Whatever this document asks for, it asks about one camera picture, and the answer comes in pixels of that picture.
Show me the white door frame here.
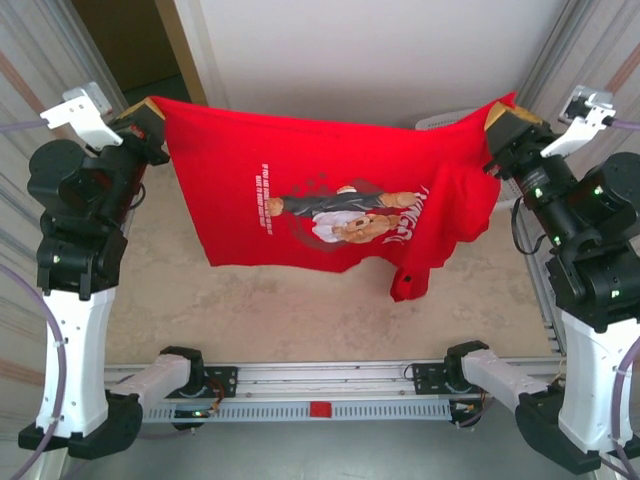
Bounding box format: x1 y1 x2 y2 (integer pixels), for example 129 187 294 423
153 0 231 109

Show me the small black controller board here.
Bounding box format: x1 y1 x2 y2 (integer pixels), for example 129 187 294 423
172 405 219 420
449 399 485 419

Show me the white slotted cable duct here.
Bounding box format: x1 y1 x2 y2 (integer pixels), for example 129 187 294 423
142 402 454 424

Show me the aluminium table edge bar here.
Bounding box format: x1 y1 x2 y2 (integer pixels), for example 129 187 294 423
522 249 565 357

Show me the red t-shirt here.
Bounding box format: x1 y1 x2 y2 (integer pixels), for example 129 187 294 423
149 91 519 304

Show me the aluminium mounting rail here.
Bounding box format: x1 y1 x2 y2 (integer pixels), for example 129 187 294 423
104 357 569 402

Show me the white plastic mesh basket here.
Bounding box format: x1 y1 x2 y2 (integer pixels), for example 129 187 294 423
415 110 526 214

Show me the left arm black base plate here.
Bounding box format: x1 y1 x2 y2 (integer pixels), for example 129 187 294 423
164 365 239 400

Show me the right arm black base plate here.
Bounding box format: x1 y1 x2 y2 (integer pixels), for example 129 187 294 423
404 362 466 396

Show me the striped translucent side panel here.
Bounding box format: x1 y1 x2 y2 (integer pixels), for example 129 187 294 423
0 0 151 480
504 0 640 480

